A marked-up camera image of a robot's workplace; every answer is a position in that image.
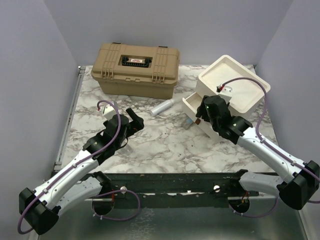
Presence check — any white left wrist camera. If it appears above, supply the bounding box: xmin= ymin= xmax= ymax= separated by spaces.
xmin=97 ymin=100 xmax=119 ymax=120

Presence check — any white drawer organizer box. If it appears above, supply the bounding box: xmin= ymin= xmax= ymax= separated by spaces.
xmin=195 ymin=55 xmax=271 ymax=119

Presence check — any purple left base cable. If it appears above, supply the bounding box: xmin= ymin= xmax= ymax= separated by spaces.
xmin=91 ymin=188 xmax=141 ymax=221

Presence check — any clear blue small container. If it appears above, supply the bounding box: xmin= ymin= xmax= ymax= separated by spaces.
xmin=181 ymin=117 xmax=194 ymax=130

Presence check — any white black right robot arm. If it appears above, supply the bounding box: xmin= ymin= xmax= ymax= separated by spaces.
xmin=196 ymin=95 xmax=320 ymax=210

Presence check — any white cosmetic tube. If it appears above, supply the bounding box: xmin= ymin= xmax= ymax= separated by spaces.
xmin=150 ymin=99 xmax=175 ymax=117

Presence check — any aluminium table edge rail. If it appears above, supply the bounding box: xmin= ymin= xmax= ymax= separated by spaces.
xmin=52 ymin=66 xmax=86 ymax=173

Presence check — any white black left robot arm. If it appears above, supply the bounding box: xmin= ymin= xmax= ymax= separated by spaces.
xmin=18 ymin=108 xmax=144 ymax=235

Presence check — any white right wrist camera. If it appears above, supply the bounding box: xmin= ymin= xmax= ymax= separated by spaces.
xmin=216 ymin=84 xmax=233 ymax=104

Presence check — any white pull-out drawer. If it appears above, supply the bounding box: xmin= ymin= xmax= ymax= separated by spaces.
xmin=181 ymin=92 xmax=226 ymax=140

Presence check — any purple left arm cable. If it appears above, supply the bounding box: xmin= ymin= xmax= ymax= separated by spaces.
xmin=16 ymin=99 xmax=122 ymax=235

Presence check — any black front mounting rail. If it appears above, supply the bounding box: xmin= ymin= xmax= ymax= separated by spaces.
xmin=82 ymin=170 xmax=259 ymax=209

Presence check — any clear plastic tube case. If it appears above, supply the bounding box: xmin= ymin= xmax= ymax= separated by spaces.
xmin=121 ymin=145 xmax=134 ymax=154

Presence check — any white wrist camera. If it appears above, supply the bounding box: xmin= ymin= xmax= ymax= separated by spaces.
xmin=216 ymin=84 xmax=233 ymax=104
xmin=97 ymin=100 xmax=119 ymax=120

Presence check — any tan plastic tool case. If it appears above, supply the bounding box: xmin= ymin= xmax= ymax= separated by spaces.
xmin=91 ymin=42 xmax=180 ymax=100

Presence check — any black case carry handle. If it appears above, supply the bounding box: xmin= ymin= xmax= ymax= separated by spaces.
xmin=121 ymin=56 xmax=152 ymax=68

